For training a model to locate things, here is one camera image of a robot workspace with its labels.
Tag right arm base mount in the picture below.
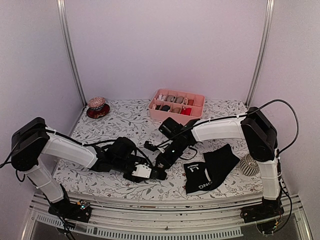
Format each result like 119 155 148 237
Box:
240 194 284 223

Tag black underwear white lettering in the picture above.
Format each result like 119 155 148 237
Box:
183 144 240 196

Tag red patterned pincushion on saucer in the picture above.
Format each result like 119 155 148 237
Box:
86 96 110 119

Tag black underwear beige waistband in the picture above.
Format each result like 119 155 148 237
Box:
149 160 167 181

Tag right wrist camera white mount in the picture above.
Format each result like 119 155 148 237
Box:
143 141 165 153

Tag floral patterned table mat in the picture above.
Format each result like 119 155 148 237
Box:
48 98 285 202

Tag pink divided storage box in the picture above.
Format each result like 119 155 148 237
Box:
148 88 205 125

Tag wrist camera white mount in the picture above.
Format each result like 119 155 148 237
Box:
143 141 165 153
131 164 159 179

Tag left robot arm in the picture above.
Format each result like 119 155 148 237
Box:
26 132 118 197

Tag right aluminium frame post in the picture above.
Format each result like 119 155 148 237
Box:
245 0 275 107

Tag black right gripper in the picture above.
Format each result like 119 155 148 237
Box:
155 139 189 171

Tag left aluminium frame post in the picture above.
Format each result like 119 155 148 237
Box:
56 0 87 107

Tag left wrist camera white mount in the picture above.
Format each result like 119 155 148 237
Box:
131 164 159 179

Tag striped round cup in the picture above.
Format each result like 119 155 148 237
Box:
239 153 260 177

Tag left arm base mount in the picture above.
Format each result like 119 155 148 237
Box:
48 195 92 223

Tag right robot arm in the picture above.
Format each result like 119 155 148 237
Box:
142 107 281 218

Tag aluminium front rail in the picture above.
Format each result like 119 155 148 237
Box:
23 192 313 240

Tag aluminium frame post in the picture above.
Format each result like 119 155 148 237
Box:
245 0 275 107
56 0 87 107

